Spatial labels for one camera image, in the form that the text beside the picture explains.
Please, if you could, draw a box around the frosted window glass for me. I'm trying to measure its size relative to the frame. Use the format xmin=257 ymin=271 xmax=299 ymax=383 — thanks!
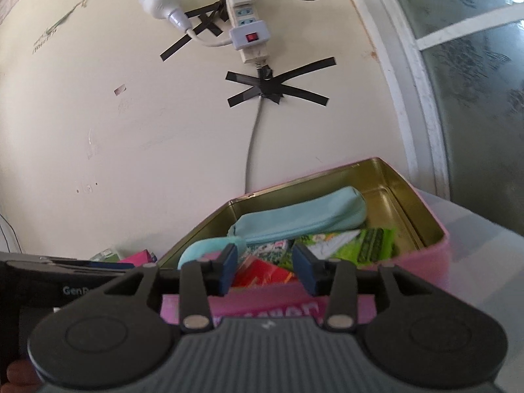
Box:
xmin=379 ymin=0 xmax=524 ymax=238

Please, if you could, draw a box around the pink pouch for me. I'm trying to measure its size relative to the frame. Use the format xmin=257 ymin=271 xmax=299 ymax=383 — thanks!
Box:
xmin=118 ymin=250 xmax=158 ymax=265

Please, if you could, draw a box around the white power strip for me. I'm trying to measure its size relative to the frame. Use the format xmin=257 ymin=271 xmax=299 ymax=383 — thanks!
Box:
xmin=226 ymin=0 xmax=273 ymax=65

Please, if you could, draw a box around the long teal pencil case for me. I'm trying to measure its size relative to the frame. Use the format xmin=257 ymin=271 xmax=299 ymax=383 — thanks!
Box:
xmin=226 ymin=186 xmax=368 ymax=251

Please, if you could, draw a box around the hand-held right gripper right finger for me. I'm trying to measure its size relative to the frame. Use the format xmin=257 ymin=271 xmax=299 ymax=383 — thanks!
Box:
xmin=291 ymin=242 xmax=435 ymax=331

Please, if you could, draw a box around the small teal pouch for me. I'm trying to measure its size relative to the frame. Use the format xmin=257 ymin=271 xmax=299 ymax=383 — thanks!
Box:
xmin=178 ymin=239 xmax=231 ymax=270

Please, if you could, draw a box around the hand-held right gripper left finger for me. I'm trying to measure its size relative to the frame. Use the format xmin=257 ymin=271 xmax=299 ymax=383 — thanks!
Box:
xmin=102 ymin=243 xmax=239 ymax=333

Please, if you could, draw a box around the white window frame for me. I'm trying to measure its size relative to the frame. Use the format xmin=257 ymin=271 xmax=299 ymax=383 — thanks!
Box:
xmin=338 ymin=0 xmax=524 ymax=203

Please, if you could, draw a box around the white bulb socket adapter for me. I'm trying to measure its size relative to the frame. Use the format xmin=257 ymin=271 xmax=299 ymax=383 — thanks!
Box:
xmin=138 ymin=0 xmax=235 ymax=48

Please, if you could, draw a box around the black tape cross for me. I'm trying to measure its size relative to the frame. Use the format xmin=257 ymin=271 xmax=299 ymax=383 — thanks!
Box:
xmin=159 ymin=0 xmax=231 ymax=63
xmin=225 ymin=57 xmax=338 ymax=109

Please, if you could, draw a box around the red cardboard box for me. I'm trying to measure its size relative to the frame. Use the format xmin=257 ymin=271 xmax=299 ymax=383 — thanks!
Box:
xmin=233 ymin=255 xmax=300 ymax=290

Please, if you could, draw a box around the pink tin box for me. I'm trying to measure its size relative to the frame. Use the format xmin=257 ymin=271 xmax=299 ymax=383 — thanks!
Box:
xmin=158 ymin=156 xmax=451 ymax=326

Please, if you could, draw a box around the grey power cable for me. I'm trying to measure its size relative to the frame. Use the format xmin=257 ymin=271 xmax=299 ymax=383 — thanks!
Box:
xmin=244 ymin=62 xmax=272 ymax=196

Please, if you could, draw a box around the person's left hand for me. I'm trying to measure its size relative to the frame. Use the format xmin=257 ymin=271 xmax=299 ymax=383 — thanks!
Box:
xmin=6 ymin=359 xmax=44 ymax=386

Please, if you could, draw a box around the patterned teal tissue pack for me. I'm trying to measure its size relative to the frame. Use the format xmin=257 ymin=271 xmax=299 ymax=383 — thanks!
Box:
xmin=245 ymin=240 xmax=294 ymax=271

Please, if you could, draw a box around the green wipes packet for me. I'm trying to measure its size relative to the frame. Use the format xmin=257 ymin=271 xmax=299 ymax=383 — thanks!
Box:
xmin=292 ymin=228 xmax=397 ymax=267

